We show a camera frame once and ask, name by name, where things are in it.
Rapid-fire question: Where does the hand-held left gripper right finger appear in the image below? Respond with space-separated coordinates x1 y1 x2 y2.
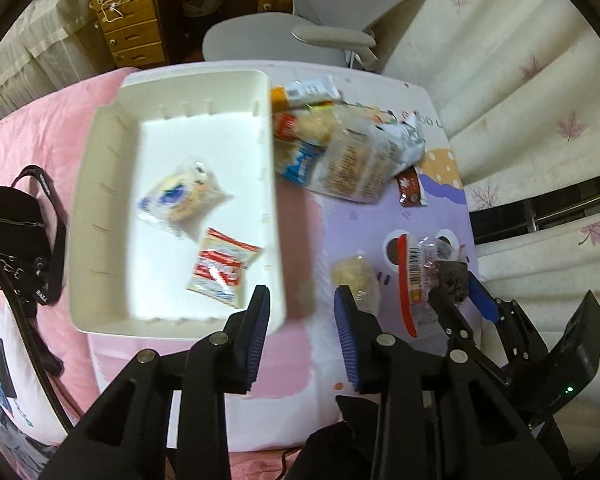
334 286 561 480

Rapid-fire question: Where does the white printed pillow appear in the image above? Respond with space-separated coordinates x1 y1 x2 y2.
0 305 68 461

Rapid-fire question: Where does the pink blanket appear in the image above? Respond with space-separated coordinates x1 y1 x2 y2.
0 65 333 480

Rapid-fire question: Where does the red label cookie packet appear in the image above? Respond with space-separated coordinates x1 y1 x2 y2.
272 110 332 147

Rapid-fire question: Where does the beige lace curtain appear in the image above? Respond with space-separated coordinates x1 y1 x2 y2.
0 0 106 132

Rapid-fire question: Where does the black handbag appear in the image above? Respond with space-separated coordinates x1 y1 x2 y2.
0 165 69 307

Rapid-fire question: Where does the small brown red packet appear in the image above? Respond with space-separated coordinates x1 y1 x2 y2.
396 169 429 207

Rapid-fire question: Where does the red edged dark cake packet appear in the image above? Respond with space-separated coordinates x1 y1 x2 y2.
396 232 469 337

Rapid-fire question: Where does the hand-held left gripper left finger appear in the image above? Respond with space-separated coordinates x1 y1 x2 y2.
42 285 272 480

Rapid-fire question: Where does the blue white snack packet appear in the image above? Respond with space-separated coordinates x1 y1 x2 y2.
136 161 233 238

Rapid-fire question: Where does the clear plastic bag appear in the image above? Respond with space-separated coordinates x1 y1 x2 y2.
181 0 217 17

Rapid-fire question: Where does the grey office chair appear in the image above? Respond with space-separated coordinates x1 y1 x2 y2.
202 0 442 72

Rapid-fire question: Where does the metal window railing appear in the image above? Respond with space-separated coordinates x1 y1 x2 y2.
469 171 600 247

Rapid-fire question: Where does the white leaf print curtain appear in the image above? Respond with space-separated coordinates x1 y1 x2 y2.
380 0 600 411

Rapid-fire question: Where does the pale round pastry packet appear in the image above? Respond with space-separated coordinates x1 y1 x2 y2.
331 256 382 312

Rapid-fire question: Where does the white plastic tray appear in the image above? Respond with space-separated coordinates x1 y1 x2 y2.
64 69 287 341

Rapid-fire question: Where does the clear cracker bag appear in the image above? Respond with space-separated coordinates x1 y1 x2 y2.
310 107 402 204

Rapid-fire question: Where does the dark blue snack packet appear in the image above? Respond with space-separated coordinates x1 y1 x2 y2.
279 142 322 184

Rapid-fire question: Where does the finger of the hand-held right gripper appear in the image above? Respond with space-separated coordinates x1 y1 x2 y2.
426 287 478 356
466 272 548 367

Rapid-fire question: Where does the wooden desk with drawers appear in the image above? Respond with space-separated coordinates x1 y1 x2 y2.
87 0 308 69

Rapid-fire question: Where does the orange white snack packet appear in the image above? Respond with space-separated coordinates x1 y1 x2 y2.
272 75 343 109

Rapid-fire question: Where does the red white snack packet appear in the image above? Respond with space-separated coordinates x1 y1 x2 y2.
186 227 263 308

